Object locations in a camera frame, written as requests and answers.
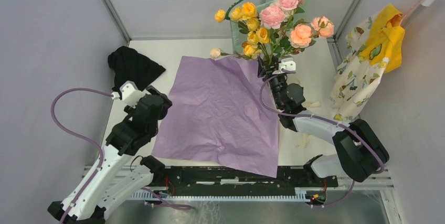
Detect white slotted cable duct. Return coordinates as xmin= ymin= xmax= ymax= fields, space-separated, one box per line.
xmin=123 ymin=188 xmax=327 ymax=202

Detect yellow rose stem bunch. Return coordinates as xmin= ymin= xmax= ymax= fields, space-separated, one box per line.
xmin=214 ymin=2 xmax=269 ymax=60

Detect large pink rose stem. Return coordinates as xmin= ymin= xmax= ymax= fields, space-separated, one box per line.
xmin=279 ymin=16 xmax=335 ymax=57

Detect pink clothes hanger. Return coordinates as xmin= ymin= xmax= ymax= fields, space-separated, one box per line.
xmin=399 ymin=0 xmax=425 ymax=26

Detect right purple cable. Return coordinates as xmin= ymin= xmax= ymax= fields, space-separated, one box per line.
xmin=259 ymin=69 xmax=386 ymax=207

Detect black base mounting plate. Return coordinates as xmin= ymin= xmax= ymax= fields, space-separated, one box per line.
xmin=149 ymin=166 xmax=338 ymax=197

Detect small pink rose stem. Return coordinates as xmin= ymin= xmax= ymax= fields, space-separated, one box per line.
xmin=259 ymin=5 xmax=304 ymax=62

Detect green cartoon print towel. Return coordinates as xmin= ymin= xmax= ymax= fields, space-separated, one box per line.
xmin=230 ymin=0 xmax=309 ymax=54

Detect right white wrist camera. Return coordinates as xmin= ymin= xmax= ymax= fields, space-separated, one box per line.
xmin=273 ymin=57 xmax=296 ymax=74

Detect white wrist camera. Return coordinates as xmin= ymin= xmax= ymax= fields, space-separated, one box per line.
xmin=273 ymin=57 xmax=296 ymax=74
xmin=111 ymin=81 xmax=144 ymax=108

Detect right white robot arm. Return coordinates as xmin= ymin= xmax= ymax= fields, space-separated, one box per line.
xmin=257 ymin=57 xmax=389 ymax=186

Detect purple wrapping paper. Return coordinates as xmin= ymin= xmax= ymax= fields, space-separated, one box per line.
xmin=152 ymin=56 xmax=279 ymax=177

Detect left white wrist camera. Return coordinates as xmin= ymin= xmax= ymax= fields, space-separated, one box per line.
xmin=111 ymin=81 xmax=144 ymax=108

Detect yellow cartoon print shirt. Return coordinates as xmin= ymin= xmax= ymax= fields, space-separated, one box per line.
xmin=330 ymin=4 xmax=405 ymax=121

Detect purple cable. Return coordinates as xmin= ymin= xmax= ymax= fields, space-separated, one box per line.
xmin=50 ymin=88 xmax=195 ymax=224
xmin=259 ymin=69 xmax=386 ymax=207

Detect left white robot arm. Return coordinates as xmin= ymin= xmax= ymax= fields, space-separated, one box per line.
xmin=47 ymin=81 xmax=172 ymax=223

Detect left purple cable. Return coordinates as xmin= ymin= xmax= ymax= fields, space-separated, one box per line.
xmin=50 ymin=88 xmax=195 ymax=224

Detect small circuit board with LED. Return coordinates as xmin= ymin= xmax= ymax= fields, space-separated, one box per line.
xmin=310 ymin=194 xmax=324 ymax=205

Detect black cloth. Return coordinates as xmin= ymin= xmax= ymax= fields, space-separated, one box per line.
xmin=107 ymin=46 xmax=166 ymax=93

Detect single pale pink bud stem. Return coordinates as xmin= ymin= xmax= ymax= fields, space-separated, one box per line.
xmin=209 ymin=47 xmax=260 ymax=61

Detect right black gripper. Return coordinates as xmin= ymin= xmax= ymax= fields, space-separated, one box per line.
xmin=256 ymin=55 xmax=287 ymax=109

